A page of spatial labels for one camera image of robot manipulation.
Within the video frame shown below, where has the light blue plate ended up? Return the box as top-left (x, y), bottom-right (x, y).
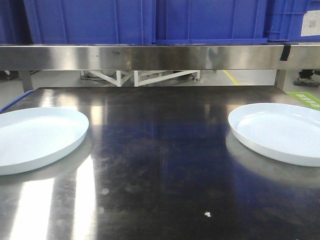
top-left (228, 103), bottom-right (320, 167)
top-left (0, 107), bottom-right (89, 176)

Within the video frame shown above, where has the large blue crate middle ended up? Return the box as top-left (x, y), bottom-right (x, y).
top-left (155, 0), bottom-right (268, 45)

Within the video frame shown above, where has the large blue crate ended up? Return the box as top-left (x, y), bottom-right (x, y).
top-left (23, 0), bottom-right (156, 45)
top-left (155, 0), bottom-right (268, 45)

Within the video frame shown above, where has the black tape strip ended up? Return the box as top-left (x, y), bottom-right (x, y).
top-left (279, 44), bottom-right (292, 62)

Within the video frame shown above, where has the large blue crate left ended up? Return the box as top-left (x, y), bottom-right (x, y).
top-left (23, 0), bottom-right (156, 45)

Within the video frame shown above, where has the green floor sign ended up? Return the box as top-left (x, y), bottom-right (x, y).
top-left (287, 91), bottom-right (320, 111)

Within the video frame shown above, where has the person's shoe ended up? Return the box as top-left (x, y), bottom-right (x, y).
top-left (293, 76), bottom-right (320, 88)

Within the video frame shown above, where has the blue crate with label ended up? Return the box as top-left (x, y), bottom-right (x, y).
top-left (263, 0), bottom-right (320, 42)

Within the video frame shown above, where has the white metal frame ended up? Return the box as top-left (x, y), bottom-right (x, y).
top-left (80, 70), bottom-right (201, 87)

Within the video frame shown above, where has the stainless steel shelf rail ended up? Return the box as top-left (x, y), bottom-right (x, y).
top-left (0, 42), bottom-right (320, 71)

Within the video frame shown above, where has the right steel shelf post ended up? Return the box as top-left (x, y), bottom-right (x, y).
top-left (274, 69), bottom-right (287, 91)

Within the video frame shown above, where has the steel shelf post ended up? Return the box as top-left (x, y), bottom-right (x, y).
top-left (18, 70), bottom-right (34, 93)
top-left (274, 69), bottom-right (287, 91)

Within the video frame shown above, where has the left steel shelf post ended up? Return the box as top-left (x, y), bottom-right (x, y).
top-left (18, 70), bottom-right (34, 93)

